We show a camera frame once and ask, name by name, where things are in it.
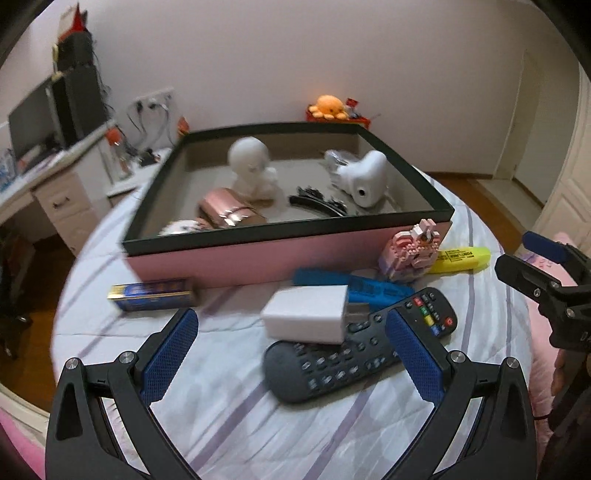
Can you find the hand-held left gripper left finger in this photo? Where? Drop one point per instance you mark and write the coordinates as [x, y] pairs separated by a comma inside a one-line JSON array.
[[171, 355]]

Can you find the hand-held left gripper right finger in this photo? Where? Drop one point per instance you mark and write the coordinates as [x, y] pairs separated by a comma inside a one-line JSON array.
[[415, 355]]

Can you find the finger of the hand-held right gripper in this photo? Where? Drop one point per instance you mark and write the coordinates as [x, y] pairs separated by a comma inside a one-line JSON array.
[[521, 276], [545, 243]]

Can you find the black remote control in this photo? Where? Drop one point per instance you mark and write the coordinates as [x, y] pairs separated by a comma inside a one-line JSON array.
[[341, 364]]

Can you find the blue marker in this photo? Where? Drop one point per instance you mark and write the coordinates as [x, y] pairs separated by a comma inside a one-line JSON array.
[[378, 290]]

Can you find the white charger plug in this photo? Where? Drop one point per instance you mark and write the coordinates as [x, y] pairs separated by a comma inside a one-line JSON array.
[[304, 316]]

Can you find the pink white block toy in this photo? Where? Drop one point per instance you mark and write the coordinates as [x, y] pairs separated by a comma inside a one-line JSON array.
[[184, 227]]

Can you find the pink box with black rim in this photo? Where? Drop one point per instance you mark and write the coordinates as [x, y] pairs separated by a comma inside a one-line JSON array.
[[286, 258]]

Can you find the rose gold case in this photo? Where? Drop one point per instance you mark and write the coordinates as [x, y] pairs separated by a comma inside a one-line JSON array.
[[231, 210]]

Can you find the black hair clip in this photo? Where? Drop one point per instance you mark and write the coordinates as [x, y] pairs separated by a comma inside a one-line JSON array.
[[318, 203]]

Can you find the white nail lamp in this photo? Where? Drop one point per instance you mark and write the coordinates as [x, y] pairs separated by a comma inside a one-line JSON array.
[[364, 177]]

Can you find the white round-headed figure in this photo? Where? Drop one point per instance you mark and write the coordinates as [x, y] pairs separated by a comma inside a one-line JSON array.
[[249, 166]]

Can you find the clear plastic packet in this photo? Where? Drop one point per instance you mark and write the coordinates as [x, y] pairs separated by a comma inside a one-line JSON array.
[[336, 159]]

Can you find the person's right hand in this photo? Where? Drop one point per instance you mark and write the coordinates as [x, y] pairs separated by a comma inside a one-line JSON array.
[[557, 371]]

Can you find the pink blanket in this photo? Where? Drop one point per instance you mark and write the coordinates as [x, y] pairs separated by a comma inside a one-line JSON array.
[[538, 337], [16, 443]]

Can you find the yellow highlighter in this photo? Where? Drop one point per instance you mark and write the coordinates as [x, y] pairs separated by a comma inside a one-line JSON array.
[[461, 258]]

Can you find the blue and gold small box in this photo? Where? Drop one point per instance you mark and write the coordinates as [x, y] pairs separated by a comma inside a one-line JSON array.
[[152, 294]]

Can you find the black office chair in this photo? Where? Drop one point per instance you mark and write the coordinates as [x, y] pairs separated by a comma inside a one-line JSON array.
[[11, 295]]

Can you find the low white cabinet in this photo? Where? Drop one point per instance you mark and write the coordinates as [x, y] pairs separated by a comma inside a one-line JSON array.
[[127, 182]]

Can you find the white desk with drawers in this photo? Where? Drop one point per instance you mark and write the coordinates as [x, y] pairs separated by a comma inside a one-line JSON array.
[[60, 203]]

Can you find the clear bottle with red cap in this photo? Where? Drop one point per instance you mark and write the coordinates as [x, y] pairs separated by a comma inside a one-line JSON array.
[[117, 154]]

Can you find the red printed storage box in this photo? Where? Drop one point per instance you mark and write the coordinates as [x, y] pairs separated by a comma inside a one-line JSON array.
[[360, 121]]

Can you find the orange snack bag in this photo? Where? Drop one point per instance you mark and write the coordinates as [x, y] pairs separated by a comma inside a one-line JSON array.
[[183, 125]]

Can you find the orange octopus plush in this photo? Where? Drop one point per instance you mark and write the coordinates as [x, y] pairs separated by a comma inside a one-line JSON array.
[[328, 107]]

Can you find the black computer tower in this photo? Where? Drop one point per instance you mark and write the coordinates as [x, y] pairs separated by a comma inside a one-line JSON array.
[[83, 106]]

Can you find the black computer monitor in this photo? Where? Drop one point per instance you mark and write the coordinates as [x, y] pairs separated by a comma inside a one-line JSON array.
[[32, 124]]

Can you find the small white desk fan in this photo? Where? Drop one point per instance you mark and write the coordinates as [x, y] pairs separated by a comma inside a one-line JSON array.
[[56, 57]]

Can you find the red and white box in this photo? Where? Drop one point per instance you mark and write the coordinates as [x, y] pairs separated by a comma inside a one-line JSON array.
[[71, 21]]

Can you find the white wall socket strip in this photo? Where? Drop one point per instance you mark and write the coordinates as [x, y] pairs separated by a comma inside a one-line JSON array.
[[154, 97]]

